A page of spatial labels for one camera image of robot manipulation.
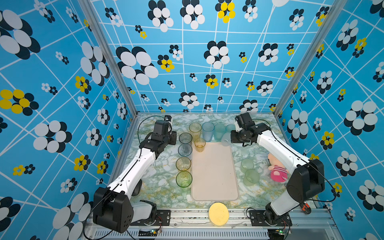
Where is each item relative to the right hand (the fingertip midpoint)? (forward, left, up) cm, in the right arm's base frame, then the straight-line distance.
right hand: (233, 137), depth 87 cm
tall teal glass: (+12, +7, -8) cm, 16 cm away
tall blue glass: (+9, +15, -2) cm, 17 cm away
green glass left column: (-21, +29, -9) cm, 37 cm away
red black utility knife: (-34, -34, -15) cm, 51 cm away
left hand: (-1, +35, +6) cm, 36 cm away
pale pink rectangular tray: (-16, +12, -19) cm, 27 cm away
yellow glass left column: (-11, +30, -12) cm, 34 cm away
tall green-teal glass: (+11, 0, -5) cm, 12 cm away
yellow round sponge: (-38, +11, -12) cm, 41 cm away
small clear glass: (+1, +4, -3) cm, 5 cm away
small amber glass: (+3, +20, -12) cm, 24 cm away
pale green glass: (-18, -10, -14) cm, 25 cm away
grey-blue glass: (-5, +29, -6) cm, 30 cm away
